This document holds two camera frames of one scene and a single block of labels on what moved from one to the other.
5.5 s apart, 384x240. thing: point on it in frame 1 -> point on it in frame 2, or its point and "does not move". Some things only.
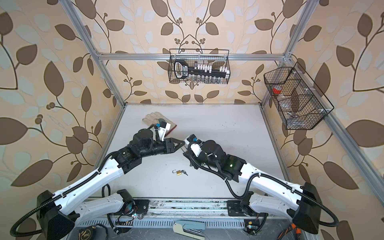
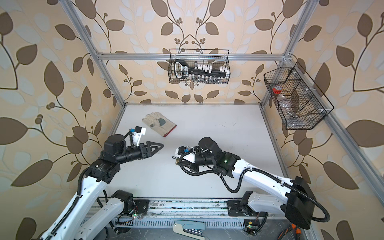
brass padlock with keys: x=179 y=172 -> x=177 y=160
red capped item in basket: x=277 y=89 does not move
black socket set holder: x=182 y=70 does not move
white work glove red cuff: x=152 y=118 does not move
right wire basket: x=299 y=101 does not move
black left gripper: x=169 y=146 -> x=146 y=152
